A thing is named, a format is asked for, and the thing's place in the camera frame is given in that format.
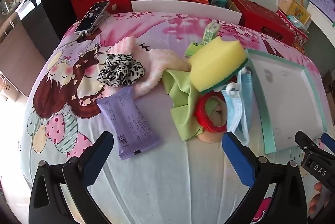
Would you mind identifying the pink fluffy towel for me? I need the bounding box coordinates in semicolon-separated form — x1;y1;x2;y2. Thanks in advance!
108;37;189;96

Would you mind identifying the light blue face mask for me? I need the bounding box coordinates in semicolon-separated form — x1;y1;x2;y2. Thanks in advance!
221;85;252;144

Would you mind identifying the purple wipes packet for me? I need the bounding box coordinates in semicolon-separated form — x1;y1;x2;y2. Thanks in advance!
97;86;161;161

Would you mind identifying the tan gift box with handle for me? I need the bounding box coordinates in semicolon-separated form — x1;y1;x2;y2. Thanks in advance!
278;0;311;24

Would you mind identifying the red gift box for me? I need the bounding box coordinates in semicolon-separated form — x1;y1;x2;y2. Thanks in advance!
230;0;295;45

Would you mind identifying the red white patterned box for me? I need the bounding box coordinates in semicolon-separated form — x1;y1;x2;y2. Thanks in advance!
277;10;309;45

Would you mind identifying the green tissue pack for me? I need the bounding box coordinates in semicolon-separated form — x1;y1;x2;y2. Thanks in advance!
184;41;203;58
201;21;220;45

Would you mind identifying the yellow sponge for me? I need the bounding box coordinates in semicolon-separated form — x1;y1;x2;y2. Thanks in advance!
189;37;249;92

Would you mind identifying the person's right hand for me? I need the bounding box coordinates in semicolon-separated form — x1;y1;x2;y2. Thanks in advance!
308;182;323;218

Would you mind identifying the white round table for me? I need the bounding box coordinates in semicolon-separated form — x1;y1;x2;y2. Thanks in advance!
306;1;335;31

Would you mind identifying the green cloth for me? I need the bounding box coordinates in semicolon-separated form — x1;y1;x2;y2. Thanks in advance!
163;68;207;141

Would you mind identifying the light blue packet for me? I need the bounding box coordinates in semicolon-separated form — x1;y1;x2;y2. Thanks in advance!
286;15;309;29

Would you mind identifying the leopard print scrunchie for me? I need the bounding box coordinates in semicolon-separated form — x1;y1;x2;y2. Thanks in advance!
97;53;146;88

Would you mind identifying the smartphone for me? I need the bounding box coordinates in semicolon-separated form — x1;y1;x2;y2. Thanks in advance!
75;0;110;33

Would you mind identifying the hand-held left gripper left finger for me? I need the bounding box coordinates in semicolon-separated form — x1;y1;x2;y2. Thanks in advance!
28;131;115;224

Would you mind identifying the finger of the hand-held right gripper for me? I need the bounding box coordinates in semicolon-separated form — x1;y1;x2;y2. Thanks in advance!
295;130;329;184
321;132;335;155

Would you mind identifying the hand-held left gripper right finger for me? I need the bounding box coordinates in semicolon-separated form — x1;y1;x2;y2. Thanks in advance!
222;132;307;224

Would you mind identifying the brown wooden cabinet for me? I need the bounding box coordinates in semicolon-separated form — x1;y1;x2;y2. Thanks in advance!
0;15;46;97

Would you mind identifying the white phone stand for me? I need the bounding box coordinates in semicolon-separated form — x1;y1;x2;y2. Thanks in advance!
77;12;105;37

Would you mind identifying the white tray with teal rim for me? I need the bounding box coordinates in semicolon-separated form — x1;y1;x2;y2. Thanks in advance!
247;48;327;154

